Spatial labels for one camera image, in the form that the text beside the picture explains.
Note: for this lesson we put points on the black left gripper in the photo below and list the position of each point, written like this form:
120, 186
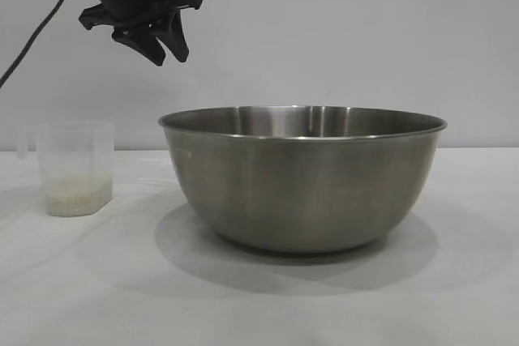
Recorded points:
129, 5

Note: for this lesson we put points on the clear plastic measuring cup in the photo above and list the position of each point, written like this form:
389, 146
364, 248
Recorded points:
77, 151

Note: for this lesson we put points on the white raw rice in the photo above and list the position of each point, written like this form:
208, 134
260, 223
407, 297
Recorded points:
77, 198

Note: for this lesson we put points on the stainless steel mixing bowl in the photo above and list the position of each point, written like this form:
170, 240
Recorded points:
300, 184

